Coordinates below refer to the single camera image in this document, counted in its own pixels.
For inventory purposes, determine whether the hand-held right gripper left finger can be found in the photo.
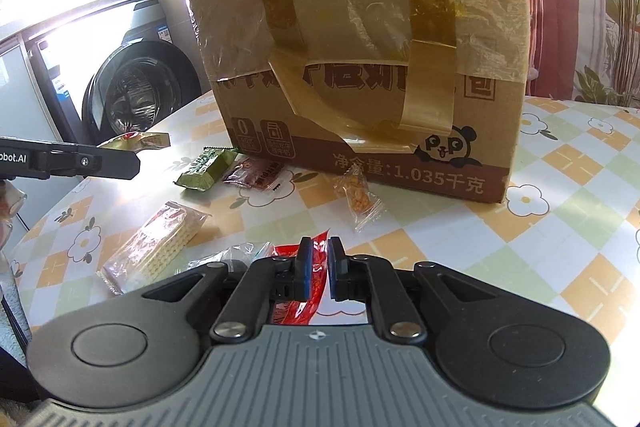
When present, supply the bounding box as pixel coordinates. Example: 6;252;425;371
142;237;314;346

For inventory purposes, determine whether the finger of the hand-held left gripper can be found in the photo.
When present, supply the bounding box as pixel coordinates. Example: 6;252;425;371
36;142;142;180

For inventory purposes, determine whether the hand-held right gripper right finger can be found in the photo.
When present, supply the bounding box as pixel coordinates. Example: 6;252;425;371
327;237;495;347

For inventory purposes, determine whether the golden snack packet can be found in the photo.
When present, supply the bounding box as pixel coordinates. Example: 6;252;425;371
97;132;172;154

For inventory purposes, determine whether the taped cardboard box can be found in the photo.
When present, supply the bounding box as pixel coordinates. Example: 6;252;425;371
184;0;532;206

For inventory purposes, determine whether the person's left hand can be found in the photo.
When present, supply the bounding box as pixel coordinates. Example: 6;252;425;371
0;180;28;254

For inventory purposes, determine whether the clear crumpled snack packet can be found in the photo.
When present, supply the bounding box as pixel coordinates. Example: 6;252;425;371
189;242;277;275

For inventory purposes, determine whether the clear packet of orange nuts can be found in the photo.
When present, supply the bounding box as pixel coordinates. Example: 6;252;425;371
333;172;384;234

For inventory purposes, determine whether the grey washing machine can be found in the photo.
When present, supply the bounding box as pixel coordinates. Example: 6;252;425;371
29;0;210;146

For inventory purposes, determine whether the wafer biscuit packet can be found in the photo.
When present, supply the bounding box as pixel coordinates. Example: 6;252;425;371
98;202;209;296

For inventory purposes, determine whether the dark red snack packet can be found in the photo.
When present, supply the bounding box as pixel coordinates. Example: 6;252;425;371
223;158;284;194

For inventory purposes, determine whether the green snack packet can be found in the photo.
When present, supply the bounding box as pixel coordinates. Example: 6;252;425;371
175;148;241;192

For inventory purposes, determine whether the floral checkered tablecloth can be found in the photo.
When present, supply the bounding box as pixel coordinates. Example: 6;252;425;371
9;91;640;413

